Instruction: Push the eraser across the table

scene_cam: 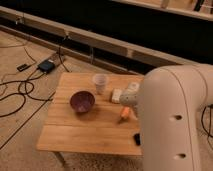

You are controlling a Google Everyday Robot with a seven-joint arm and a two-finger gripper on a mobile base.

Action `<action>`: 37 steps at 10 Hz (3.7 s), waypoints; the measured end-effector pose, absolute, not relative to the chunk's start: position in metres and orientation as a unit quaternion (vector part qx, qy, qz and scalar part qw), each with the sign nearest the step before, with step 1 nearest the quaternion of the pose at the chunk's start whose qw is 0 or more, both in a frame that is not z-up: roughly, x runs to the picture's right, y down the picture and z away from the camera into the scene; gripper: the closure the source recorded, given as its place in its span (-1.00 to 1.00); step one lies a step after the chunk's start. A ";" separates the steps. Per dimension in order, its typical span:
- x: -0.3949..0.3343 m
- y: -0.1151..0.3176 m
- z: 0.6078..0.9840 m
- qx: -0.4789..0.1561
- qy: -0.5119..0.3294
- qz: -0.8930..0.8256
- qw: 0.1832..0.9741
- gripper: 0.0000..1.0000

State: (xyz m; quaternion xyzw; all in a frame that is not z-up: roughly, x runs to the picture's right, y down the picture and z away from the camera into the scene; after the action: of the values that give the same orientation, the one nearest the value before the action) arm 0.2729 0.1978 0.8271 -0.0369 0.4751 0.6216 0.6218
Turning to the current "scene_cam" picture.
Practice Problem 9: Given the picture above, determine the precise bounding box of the white rectangular eraser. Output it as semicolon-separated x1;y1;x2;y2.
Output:
111;89;122;103

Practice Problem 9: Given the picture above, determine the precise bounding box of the translucent plastic cup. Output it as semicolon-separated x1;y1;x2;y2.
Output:
92;74;108;94

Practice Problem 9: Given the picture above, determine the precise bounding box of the black cable at right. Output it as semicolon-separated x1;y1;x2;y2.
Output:
200;103;213;151

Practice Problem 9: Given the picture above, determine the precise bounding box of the black floor cable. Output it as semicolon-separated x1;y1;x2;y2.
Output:
0;46;71;119

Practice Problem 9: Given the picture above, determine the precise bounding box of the small black object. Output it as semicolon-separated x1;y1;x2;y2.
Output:
133;133;141;146

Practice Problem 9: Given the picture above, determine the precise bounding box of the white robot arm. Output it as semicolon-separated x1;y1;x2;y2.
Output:
120;64;213;171

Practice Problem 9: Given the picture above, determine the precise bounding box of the wooden table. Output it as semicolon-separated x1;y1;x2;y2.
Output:
35;72;146;168

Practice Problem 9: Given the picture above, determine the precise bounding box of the white speckled gripper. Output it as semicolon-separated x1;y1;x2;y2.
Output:
119;82;139;114

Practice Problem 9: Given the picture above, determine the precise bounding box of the dark power adapter box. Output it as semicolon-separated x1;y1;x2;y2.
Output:
38;60;55;73

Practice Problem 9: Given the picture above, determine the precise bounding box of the purple bowl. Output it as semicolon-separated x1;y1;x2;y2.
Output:
70;91;95;113

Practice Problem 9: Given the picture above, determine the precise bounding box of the small black floor device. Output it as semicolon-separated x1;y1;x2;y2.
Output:
17;64;31;72

